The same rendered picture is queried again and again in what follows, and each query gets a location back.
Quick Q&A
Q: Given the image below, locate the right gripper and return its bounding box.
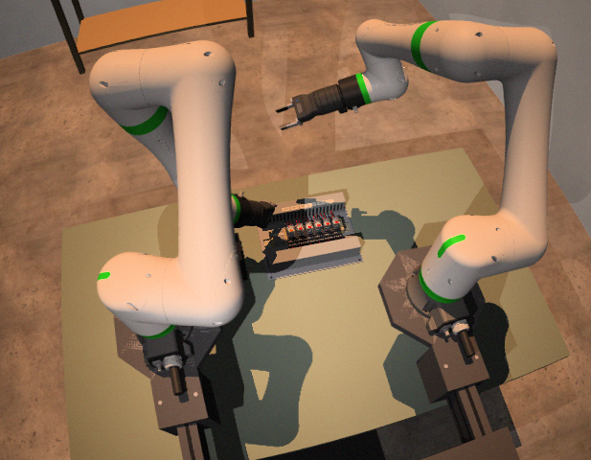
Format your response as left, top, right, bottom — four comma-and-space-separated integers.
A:
275, 75, 365, 130

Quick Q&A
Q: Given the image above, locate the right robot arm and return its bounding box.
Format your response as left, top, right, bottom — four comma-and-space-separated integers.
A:
355, 19, 557, 357

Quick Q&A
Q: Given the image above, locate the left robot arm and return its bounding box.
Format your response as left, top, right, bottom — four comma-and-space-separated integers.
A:
89, 40, 245, 396

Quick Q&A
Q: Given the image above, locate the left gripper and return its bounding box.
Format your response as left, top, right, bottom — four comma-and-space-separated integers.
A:
233, 191, 278, 228

